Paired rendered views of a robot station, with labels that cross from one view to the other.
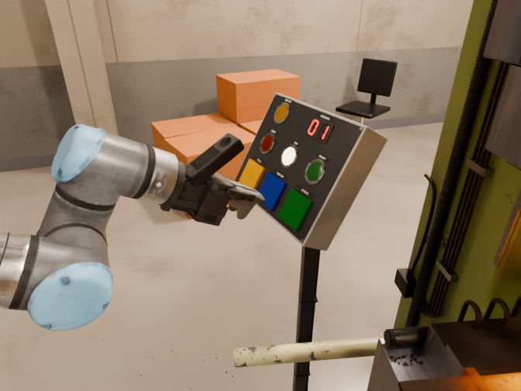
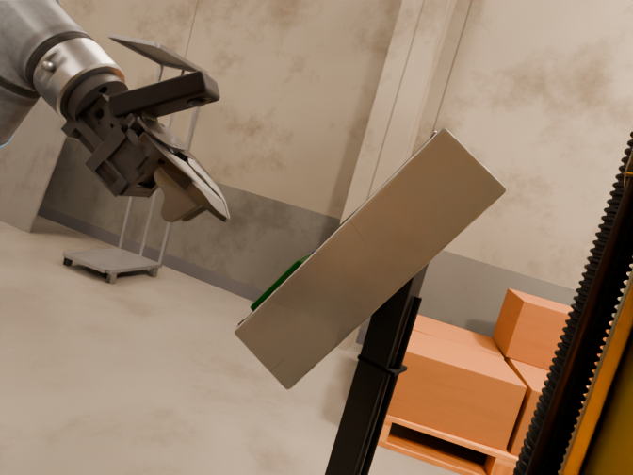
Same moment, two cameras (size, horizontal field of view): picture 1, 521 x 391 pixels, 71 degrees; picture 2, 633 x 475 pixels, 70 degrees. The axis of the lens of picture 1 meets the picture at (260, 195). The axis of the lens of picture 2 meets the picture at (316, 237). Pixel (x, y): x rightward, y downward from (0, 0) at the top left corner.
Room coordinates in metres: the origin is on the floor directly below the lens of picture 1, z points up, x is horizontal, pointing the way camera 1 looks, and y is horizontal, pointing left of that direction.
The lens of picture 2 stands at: (0.33, -0.40, 1.12)
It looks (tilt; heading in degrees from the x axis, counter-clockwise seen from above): 6 degrees down; 39
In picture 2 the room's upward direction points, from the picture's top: 15 degrees clockwise
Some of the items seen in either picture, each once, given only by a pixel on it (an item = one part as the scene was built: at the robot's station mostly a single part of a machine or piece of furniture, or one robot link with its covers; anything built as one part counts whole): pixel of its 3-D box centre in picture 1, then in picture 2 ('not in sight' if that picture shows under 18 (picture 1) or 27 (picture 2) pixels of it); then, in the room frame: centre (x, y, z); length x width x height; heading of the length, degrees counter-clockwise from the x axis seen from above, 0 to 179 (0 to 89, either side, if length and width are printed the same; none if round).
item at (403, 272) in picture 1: (405, 282); not in sight; (0.70, -0.36, 0.80); 0.06 x 0.03 x 0.04; 5
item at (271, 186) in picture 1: (272, 192); not in sight; (0.80, -0.03, 1.01); 0.07 x 0.05 x 0.07; 30
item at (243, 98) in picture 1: (239, 133); (502, 371); (2.95, 0.18, 0.41); 1.45 x 1.11 x 0.81; 110
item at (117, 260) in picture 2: not in sight; (135, 165); (2.19, 3.04, 0.88); 0.65 x 0.53 x 1.77; 18
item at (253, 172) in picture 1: (252, 176); not in sight; (0.88, 0.02, 1.01); 0.07 x 0.05 x 0.07; 30
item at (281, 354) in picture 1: (319, 351); not in sight; (0.64, -0.15, 0.62); 0.44 x 0.05 x 0.05; 95
